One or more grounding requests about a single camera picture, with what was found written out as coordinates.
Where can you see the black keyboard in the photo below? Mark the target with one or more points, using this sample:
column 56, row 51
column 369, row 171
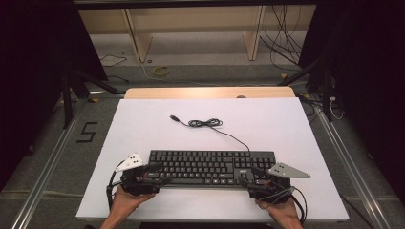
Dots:
column 197, row 165

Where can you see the yellow floor tape piece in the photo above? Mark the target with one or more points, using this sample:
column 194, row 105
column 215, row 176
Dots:
column 283, row 76
column 95, row 100

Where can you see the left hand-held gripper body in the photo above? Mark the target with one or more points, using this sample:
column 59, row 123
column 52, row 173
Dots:
column 133, row 178

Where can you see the yellow tape roll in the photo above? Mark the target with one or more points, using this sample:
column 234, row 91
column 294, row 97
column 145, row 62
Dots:
column 156, row 70

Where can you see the wooden furniture leg panel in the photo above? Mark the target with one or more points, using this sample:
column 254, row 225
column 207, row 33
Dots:
column 141, row 44
column 253, row 44

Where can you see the black curtain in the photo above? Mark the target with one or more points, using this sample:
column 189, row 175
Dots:
column 366, row 63
column 31, row 63

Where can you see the black metal stand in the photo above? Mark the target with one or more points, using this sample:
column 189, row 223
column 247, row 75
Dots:
column 326, row 95
column 67, row 105

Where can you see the aluminium floor rail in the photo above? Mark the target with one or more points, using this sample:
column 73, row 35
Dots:
column 353, row 171
column 47, row 165

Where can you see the person's right hand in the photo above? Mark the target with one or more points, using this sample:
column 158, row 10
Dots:
column 283, row 211

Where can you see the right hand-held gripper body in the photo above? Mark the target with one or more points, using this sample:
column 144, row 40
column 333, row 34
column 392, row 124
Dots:
column 286, row 171

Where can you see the person's left hand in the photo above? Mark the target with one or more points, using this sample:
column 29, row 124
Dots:
column 122, row 202

